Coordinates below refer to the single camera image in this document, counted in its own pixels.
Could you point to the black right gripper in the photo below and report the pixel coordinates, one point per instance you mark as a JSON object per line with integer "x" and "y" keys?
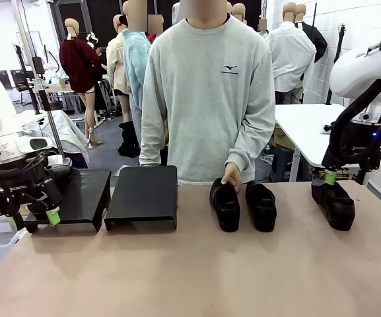
{"x": 371, "y": 158}

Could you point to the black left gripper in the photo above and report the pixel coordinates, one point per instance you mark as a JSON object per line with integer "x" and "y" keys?
{"x": 25, "y": 186}

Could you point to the person's left forearm grey sleeve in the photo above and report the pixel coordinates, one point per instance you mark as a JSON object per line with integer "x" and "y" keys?
{"x": 253, "y": 135}

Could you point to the person's right forearm grey sleeve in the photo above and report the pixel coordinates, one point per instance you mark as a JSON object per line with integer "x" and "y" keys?
{"x": 150, "y": 138}

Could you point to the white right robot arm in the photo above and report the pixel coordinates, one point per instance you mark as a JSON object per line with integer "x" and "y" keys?
{"x": 362, "y": 72}

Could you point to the black metal shoe stand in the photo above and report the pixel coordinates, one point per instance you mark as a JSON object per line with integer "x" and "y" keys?
{"x": 144, "y": 195}
{"x": 84, "y": 198}

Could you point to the black tripod stand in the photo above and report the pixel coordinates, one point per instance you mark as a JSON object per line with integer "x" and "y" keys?
{"x": 337, "y": 56}

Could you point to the person's left hand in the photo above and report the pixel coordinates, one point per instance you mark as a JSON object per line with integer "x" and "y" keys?
{"x": 233, "y": 175}

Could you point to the white work table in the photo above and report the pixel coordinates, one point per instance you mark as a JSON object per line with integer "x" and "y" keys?
{"x": 302, "y": 125}

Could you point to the brown cardboard box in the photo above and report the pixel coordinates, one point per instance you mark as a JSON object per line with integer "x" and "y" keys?
{"x": 281, "y": 135}

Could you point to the black pole with clamp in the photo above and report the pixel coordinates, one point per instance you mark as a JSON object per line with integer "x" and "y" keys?
{"x": 43, "y": 99}

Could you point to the pair of black boots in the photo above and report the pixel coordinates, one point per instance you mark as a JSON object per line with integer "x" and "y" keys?
{"x": 128, "y": 142}

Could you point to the mannequin in white shirt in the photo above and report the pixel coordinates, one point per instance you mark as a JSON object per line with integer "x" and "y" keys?
{"x": 289, "y": 56}

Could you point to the mannequin in black jacket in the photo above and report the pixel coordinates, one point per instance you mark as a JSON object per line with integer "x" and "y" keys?
{"x": 317, "y": 43}

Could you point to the mannequin in maroon sweater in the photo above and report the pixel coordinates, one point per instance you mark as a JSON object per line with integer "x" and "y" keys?
{"x": 79, "y": 66}

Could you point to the person torso grey sweatshirt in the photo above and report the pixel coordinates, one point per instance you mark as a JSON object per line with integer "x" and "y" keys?
{"x": 206, "y": 82}

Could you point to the mannequin in beige jacket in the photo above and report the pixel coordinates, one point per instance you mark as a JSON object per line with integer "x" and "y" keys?
{"x": 116, "y": 62}

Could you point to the mannequin in light blue fleece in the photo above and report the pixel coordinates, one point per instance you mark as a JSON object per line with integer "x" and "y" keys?
{"x": 134, "y": 62}

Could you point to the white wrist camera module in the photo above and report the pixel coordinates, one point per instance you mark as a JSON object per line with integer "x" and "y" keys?
{"x": 40, "y": 143}

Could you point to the aluminium profile post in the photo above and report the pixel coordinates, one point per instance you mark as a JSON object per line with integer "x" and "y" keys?
{"x": 56, "y": 138}

